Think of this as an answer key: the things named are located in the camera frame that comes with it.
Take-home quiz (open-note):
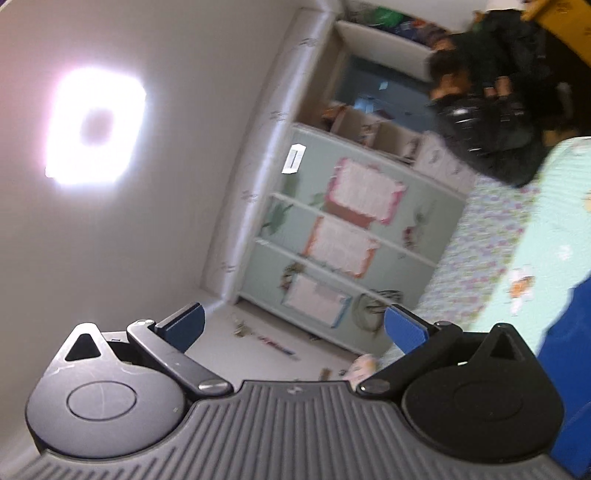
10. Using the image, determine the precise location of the yellow wooden desk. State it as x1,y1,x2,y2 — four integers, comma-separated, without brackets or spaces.
522,0,591,52

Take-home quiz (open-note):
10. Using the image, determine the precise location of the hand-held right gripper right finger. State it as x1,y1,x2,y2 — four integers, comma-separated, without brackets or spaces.
356,304,528,397

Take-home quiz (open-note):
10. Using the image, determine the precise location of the white drawer cabinet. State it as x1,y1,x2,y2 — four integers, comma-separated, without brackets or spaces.
413,133,468,195

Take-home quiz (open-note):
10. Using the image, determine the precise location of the pink floral pillow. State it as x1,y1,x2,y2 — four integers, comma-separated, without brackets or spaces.
346,353,380,385

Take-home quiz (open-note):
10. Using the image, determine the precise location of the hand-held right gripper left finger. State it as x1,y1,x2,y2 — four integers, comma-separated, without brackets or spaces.
59,302,233,397

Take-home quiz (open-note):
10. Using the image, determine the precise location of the mint quilted bedspread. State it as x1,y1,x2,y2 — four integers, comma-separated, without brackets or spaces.
480,136,591,361

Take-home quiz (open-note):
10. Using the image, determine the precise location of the floral heart-print bed sheet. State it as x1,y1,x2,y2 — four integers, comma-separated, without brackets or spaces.
379,131,556,371

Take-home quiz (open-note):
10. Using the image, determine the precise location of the square ceiling lamp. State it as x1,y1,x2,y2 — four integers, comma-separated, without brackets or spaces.
44,67,149,188

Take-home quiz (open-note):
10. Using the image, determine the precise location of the pale green wardrobe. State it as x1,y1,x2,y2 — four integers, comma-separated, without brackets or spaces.
203,0,477,357

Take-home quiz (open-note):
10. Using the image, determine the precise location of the blue knit sweater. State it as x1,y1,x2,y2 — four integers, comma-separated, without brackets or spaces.
536,272,591,479

